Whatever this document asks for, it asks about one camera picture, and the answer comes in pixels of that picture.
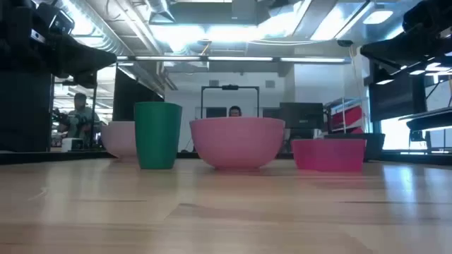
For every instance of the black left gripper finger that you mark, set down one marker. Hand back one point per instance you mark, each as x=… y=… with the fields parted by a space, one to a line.
x=92 y=58

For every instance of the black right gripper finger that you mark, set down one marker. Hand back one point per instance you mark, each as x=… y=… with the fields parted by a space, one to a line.
x=420 y=72
x=399 y=49

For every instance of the small magenta bowl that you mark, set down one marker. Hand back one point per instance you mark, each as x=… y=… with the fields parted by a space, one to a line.
x=328 y=155

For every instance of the large dark screen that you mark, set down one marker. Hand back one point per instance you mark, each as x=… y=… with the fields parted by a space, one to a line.
x=395 y=97

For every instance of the dark partition panel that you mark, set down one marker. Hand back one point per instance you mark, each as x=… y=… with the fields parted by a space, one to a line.
x=132 y=95

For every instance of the person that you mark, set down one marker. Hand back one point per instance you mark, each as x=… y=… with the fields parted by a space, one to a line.
x=80 y=118
x=234 y=111

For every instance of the red and white rack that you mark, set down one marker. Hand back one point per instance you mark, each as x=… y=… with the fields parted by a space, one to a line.
x=347 y=116

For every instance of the pale pink bowl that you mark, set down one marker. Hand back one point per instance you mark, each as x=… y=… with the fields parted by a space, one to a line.
x=120 y=139

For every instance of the small white device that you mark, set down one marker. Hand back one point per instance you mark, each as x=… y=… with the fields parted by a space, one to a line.
x=72 y=144

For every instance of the green plastic cup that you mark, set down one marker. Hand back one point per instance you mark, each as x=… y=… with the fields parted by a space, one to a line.
x=157 y=135

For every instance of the black computer monitor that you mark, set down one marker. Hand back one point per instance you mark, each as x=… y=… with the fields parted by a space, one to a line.
x=302 y=114

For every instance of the long ceiling light strip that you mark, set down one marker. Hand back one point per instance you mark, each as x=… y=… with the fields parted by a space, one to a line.
x=233 y=59

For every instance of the large pink bowl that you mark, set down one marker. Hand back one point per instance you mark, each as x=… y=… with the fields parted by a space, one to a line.
x=236 y=143

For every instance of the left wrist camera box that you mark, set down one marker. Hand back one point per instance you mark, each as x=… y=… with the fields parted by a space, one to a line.
x=60 y=21

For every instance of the ceiling security camera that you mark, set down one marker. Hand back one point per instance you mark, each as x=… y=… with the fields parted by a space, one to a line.
x=344 y=43

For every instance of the black metal rig frame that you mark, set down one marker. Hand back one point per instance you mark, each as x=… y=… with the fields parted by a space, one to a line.
x=229 y=87

